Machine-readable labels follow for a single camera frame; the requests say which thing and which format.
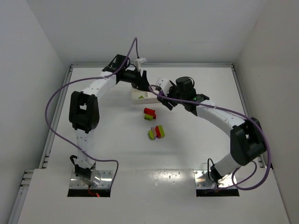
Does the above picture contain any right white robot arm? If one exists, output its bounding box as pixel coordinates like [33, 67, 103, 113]
[156, 77, 266, 182]

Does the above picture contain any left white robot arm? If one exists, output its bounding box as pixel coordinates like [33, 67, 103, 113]
[69, 55, 149, 184]

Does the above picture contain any white three-compartment tray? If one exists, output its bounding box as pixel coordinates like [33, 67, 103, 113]
[129, 85, 179, 105]

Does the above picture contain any red flat lego brick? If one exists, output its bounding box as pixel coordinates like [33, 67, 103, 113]
[144, 108, 155, 114]

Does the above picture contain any red and green rounded lego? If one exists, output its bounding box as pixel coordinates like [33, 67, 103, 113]
[144, 112, 156, 121]

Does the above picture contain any green red purple lego stack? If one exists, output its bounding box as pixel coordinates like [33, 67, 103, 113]
[148, 125, 165, 140]

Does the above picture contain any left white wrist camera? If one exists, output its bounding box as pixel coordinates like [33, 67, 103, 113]
[134, 57, 147, 71]

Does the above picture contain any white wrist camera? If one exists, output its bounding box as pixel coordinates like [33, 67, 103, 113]
[134, 57, 147, 71]
[156, 77, 174, 96]

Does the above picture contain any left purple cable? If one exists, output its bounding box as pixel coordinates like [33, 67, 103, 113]
[44, 37, 119, 185]

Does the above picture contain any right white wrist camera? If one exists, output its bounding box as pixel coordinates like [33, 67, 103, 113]
[156, 77, 174, 96]

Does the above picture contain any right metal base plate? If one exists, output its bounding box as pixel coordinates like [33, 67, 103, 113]
[193, 170, 233, 190]

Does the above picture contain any metal base plate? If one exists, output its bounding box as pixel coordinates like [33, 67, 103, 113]
[69, 170, 113, 190]
[193, 170, 233, 190]

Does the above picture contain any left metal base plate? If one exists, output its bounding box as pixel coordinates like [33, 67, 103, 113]
[69, 170, 113, 190]

